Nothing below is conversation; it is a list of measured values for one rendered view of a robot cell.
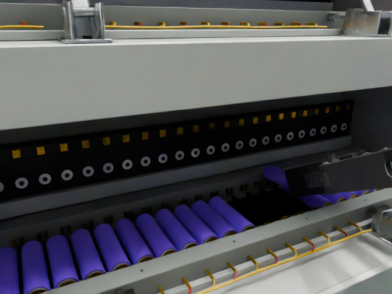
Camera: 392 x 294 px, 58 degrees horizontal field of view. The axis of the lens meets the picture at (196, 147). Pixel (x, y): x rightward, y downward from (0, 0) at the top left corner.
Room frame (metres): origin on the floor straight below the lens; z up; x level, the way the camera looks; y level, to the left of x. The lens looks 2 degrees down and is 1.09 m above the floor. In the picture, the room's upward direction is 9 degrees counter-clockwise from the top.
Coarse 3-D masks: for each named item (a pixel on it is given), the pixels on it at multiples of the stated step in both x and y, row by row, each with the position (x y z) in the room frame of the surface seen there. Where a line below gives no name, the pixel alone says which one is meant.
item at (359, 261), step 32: (224, 160) 0.43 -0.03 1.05; (256, 160) 0.45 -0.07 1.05; (64, 192) 0.35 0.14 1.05; (96, 192) 0.36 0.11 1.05; (256, 192) 0.43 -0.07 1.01; (320, 256) 0.32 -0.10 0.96; (352, 256) 0.32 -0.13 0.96; (384, 256) 0.32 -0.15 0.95; (224, 288) 0.28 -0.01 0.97; (256, 288) 0.28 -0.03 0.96; (288, 288) 0.28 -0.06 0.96; (320, 288) 0.28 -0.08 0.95; (352, 288) 0.28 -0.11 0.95; (384, 288) 0.31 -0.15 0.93
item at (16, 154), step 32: (128, 128) 0.37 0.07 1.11; (160, 128) 0.38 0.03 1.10; (192, 128) 0.40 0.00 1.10; (224, 128) 0.42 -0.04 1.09; (256, 128) 0.44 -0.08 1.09; (288, 128) 0.47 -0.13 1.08; (320, 128) 0.50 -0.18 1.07; (0, 160) 0.32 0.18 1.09; (32, 160) 0.33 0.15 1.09; (64, 160) 0.34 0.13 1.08; (96, 160) 0.36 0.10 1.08; (192, 160) 0.41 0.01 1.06; (0, 192) 0.33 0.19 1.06; (32, 192) 0.34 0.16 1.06
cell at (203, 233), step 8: (176, 208) 0.36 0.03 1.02; (184, 208) 0.36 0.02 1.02; (176, 216) 0.36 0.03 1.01; (184, 216) 0.35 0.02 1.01; (192, 216) 0.34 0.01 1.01; (184, 224) 0.34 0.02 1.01; (192, 224) 0.33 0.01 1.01; (200, 224) 0.33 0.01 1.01; (192, 232) 0.33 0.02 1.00; (200, 232) 0.32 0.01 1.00; (208, 232) 0.32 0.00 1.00; (200, 240) 0.31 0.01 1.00
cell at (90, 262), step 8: (80, 232) 0.31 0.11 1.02; (88, 232) 0.32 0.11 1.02; (72, 240) 0.31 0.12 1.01; (80, 240) 0.30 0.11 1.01; (88, 240) 0.30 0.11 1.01; (80, 248) 0.29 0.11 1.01; (88, 248) 0.29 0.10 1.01; (80, 256) 0.29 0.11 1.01; (88, 256) 0.28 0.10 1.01; (96, 256) 0.29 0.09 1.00; (80, 264) 0.28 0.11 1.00; (88, 264) 0.27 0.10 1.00; (96, 264) 0.27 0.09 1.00; (80, 272) 0.27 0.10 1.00; (88, 272) 0.27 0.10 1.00; (104, 272) 0.27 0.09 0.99
